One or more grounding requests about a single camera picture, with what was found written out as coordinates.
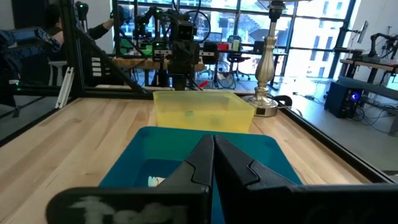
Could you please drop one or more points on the silver aluminium bar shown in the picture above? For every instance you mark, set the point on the silver aluminium bar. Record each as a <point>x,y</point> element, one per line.
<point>65,87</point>

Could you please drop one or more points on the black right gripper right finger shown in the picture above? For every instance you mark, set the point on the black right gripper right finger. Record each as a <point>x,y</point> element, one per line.
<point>248,199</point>

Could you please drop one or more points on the pale teal staple remover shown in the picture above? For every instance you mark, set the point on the pale teal staple remover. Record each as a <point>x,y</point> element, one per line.
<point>155,181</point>

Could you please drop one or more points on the person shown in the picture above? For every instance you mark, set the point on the person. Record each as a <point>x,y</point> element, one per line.
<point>56,21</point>

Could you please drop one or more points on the black office chair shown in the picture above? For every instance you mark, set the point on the black office chair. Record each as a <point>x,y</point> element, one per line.
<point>236,57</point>

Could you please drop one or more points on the yellow translucent plastic bin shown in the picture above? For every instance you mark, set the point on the yellow translucent plastic bin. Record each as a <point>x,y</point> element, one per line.
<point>202,105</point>

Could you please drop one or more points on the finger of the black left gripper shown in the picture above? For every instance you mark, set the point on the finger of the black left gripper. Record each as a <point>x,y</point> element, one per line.
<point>178,81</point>
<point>188,81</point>

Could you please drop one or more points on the black table clamp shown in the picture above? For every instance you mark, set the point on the black table clamp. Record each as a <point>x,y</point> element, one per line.
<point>284,99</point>

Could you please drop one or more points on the computer tower with blue lights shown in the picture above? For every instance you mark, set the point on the computer tower with blue lights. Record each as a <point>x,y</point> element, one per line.
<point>342,99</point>

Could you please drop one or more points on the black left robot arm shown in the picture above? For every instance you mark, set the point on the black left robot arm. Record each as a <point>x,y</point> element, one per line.
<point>210,53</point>

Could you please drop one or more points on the wooden desk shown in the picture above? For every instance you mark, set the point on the wooden desk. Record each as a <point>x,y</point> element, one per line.
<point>133,63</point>

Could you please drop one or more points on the teal plastic bin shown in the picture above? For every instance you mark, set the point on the teal plastic bin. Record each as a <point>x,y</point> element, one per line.
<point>161,146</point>

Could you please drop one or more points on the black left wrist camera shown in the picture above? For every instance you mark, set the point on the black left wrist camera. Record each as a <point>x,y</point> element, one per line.
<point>186,31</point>

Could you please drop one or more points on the black box with white labels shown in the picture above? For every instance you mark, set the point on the black box with white labels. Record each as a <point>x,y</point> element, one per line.
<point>96,67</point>

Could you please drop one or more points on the black computer monitor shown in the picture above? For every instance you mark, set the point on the black computer monitor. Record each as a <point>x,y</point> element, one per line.
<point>362,31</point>

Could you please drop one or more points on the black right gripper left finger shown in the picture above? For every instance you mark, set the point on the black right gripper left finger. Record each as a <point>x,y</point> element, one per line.
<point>186,193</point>

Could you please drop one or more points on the blue patterned jacket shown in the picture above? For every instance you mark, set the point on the blue patterned jacket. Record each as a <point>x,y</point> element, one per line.
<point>31,40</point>

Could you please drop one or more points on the white shade silver table lamp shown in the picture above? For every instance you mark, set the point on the white shade silver table lamp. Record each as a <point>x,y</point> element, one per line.
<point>264,68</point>

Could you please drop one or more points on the green mini stapler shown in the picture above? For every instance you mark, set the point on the green mini stapler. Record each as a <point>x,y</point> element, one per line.
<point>189,113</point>

